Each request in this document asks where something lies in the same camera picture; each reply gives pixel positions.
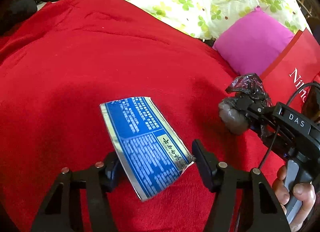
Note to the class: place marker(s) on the blue medicine box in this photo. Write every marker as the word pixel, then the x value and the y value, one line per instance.
pixel 149 150

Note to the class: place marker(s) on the black plastic bag trash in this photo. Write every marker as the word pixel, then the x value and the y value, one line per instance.
pixel 245 110

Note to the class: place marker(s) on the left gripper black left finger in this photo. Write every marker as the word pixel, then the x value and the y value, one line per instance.
pixel 62 207

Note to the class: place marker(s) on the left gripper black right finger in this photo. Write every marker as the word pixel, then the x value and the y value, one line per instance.
pixel 244 200

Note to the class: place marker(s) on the black puffer jacket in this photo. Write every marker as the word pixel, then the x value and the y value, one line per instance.
pixel 18 11

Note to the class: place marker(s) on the magenta pillow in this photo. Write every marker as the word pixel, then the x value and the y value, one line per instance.
pixel 253 42

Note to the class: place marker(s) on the red fleece blanket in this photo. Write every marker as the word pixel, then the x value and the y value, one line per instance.
pixel 58 66

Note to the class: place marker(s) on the red Nilrich shopping bag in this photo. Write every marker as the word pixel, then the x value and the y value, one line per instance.
pixel 296 65

